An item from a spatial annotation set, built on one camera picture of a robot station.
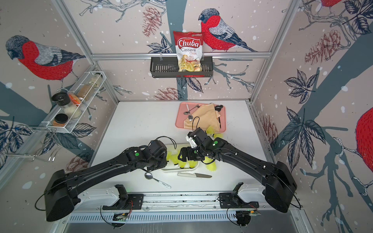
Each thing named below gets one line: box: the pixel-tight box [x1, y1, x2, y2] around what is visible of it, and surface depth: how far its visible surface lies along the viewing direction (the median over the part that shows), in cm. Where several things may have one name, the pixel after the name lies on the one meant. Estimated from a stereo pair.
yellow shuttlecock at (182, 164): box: [178, 160, 187, 169], surface depth 85 cm
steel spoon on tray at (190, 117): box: [186, 103, 194, 121], surface depth 113 cm
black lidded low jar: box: [52, 113, 69, 127], surface depth 62 cm
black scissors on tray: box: [214, 104, 224, 113], surface depth 116 cm
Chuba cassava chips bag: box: [173, 31, 204, 72], surface depth 85 cm
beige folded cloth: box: [183, 102, 221, 133], surface depth 110 cm
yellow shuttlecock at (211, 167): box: [205, 160, 218, 172], surface depth 87 cm
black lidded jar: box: [51, 89, 71, 106], surface depth 66 cm
